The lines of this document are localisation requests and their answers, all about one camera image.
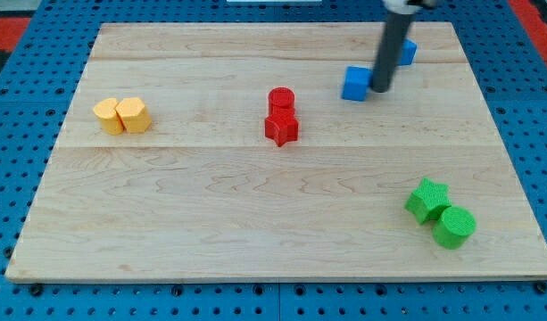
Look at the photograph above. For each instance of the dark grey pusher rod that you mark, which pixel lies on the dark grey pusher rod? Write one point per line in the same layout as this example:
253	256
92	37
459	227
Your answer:
390	50

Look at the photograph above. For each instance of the white rod mount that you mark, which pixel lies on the white rod mount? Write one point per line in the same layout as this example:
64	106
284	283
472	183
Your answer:
409	6

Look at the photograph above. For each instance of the blue cube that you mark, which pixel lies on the blue cube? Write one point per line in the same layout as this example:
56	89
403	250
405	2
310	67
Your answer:
356	83

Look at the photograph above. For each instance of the wooden board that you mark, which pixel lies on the wooden board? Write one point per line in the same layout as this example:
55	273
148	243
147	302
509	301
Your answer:
203	196

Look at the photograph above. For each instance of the blue block behind rod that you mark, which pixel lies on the blue block behind rod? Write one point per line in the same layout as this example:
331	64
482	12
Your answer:
408	52

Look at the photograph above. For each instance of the red cylinder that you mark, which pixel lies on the red cylinder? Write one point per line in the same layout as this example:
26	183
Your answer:
281	99

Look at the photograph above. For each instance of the red star block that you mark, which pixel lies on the red star block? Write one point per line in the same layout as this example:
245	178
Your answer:
282	127

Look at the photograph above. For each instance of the green star block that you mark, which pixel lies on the green star block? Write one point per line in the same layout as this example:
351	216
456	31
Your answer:
428	201

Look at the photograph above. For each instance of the green cylinder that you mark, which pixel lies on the green cylinder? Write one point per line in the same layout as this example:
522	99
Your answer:
454	227

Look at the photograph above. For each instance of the yellow hexagon block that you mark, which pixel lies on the yellow hexagon block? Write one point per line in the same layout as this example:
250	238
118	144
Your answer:
134	115

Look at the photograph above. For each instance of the yellow half-round block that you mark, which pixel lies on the yellow half-round block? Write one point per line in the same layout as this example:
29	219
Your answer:
107	116

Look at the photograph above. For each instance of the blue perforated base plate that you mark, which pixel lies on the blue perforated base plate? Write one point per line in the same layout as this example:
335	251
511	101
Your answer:
41	75

